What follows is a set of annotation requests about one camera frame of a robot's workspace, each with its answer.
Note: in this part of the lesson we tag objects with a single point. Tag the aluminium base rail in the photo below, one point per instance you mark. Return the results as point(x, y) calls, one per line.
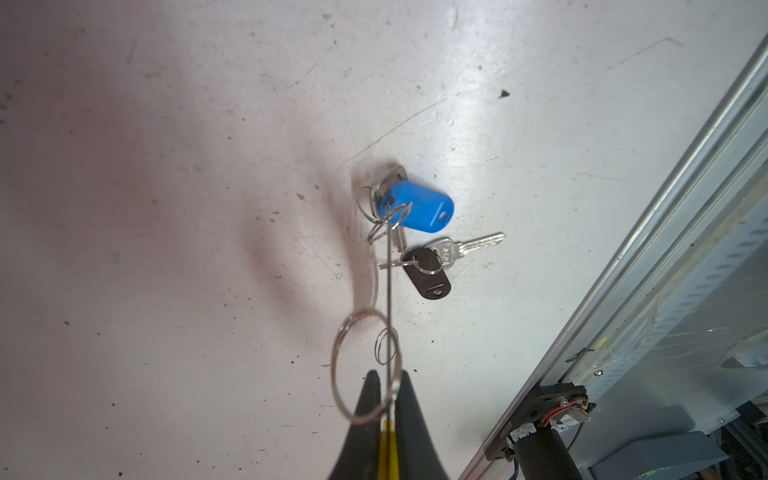
point(671, 340)

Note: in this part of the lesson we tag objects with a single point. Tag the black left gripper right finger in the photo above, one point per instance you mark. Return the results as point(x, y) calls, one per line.
point(417, 456)

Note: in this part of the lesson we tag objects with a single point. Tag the key with blue tag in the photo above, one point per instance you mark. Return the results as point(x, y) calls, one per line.
point(395, 203)

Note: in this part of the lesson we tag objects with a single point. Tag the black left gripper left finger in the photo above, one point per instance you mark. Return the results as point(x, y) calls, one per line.
point(359, 456)

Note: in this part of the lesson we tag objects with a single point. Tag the large keyring with yellow sleeve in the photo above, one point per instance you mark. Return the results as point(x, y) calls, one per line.
point(389, 360)

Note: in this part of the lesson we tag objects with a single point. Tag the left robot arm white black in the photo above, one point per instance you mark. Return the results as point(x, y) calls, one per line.
point(542, 455)

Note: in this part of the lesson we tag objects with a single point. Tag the key with black tag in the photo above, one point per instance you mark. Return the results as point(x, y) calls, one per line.
point(427, 266)

